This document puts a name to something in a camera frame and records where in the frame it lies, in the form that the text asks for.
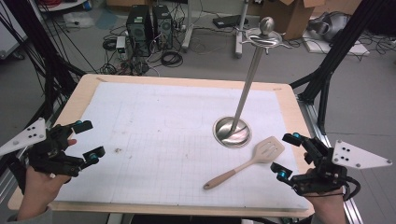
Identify clear plastic bag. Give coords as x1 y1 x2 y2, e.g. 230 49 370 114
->
63 11 95 30

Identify cardboard box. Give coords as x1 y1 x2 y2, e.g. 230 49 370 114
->
260 0 326 41

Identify slim black computer tower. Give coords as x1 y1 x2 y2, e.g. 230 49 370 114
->
151 4 174 50

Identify round white table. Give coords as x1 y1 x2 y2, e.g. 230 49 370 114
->
36 0 89 13

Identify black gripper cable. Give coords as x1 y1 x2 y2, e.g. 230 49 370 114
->
341 175 362 202

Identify aluminium rail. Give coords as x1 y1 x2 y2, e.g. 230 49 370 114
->
0 102 62 204
298 98 364 224

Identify white flat board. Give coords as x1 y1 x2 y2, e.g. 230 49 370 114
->
303 30 372 57

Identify person's left hand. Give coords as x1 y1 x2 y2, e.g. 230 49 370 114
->
17 138 78 222

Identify white cabinet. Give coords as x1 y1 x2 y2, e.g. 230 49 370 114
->
0 0 28 61

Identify person's right hand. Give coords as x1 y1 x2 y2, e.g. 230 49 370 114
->
302 167 347 224

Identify grey and white appliance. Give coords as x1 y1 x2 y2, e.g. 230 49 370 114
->
307 11 350 43

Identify steel utensil rack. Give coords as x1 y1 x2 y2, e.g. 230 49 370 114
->
212 17 292 148

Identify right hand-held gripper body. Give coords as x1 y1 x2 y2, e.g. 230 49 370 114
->
292 135 393 197

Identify coiled black cable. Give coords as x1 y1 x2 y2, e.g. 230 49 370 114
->
160 50 184 68

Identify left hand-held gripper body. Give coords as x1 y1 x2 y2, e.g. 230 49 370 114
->
0 117 85 178

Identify beige slotted spatula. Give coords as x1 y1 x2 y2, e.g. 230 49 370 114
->
203 135 286 190

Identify black frame struts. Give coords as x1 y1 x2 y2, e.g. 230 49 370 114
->
3 0 87 120
289 0 383 135

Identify large black computer tower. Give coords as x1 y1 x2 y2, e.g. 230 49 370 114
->
125 4 154 58

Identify white stand leg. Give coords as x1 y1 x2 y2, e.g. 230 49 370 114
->
181 0 194 52
234 0 250 59

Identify white power box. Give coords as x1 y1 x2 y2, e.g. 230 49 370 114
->
115 35 127 61

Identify flat black device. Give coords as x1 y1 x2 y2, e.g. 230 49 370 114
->
212 14 249 29

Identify white grid mat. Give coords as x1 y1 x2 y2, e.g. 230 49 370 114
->
55 81 311 210

